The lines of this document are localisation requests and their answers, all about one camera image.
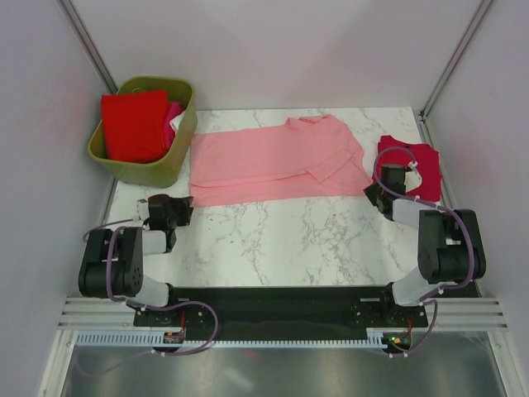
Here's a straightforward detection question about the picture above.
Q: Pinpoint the bright red folded shirt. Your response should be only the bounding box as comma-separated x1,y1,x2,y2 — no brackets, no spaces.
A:
101,90,169,164

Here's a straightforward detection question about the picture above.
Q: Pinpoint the right aluminium corner post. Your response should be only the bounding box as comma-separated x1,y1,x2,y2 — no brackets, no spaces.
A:
418,0,496,123

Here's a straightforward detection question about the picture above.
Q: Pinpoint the magenta shirt in bin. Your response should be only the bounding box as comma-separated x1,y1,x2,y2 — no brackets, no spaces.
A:
163,102,185,150

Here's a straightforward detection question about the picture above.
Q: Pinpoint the aluminium corner post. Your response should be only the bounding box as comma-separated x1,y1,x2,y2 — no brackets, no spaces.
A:
57,0,118,93
418,0,496,123

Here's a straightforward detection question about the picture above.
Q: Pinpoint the aluminium rail frame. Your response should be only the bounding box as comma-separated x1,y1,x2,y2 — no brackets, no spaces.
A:
59,108,508,332

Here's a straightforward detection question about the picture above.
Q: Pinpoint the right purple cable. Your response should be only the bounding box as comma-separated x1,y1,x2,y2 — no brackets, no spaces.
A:
372,146,480,360

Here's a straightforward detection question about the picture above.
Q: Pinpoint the light pink t shirt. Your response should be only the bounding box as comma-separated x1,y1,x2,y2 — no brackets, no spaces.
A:
189,114,371,208

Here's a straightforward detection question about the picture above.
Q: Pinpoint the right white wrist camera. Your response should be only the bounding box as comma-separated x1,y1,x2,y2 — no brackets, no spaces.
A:
404,169,422,194

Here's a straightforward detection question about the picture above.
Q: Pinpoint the crimson folded t shirt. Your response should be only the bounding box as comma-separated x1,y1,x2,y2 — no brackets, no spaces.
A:
376,135,442,202

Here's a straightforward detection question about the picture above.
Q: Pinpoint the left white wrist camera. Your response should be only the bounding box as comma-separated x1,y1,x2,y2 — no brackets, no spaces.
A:
136,198,150,221

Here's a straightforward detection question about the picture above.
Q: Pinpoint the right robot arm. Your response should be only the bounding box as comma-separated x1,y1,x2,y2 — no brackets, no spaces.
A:
364,165,486,326

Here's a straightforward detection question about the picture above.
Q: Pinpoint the white slotted cable duct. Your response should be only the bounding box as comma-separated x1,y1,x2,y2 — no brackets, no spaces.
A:
74,328,407,349

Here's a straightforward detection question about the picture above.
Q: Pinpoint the left aluminium corner post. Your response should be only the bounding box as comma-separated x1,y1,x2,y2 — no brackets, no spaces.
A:
57,0,118,93

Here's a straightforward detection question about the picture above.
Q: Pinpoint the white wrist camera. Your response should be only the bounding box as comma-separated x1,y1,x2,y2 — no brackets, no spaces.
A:
136,198,150,221
404,169,422,194

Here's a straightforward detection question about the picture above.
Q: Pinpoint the white cloth in bin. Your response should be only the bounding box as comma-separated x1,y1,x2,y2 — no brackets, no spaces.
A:
169,112,185,132

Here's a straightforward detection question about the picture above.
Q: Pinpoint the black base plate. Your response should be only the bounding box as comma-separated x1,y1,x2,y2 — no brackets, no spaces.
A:
134,286,428,338

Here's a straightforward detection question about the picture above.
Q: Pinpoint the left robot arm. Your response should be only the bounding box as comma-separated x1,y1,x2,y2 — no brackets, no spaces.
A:
78,194,193,325

